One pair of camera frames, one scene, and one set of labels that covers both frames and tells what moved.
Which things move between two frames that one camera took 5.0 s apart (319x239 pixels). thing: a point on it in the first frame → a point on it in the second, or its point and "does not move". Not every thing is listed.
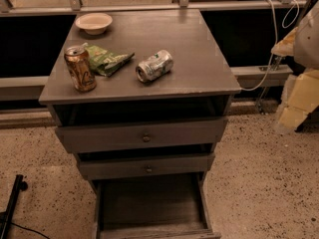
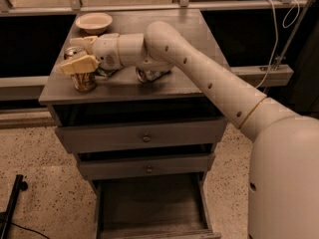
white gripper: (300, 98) → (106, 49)
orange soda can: (80, 68) does not move
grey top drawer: (140, 135) does not move
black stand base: (6, 217) does not move
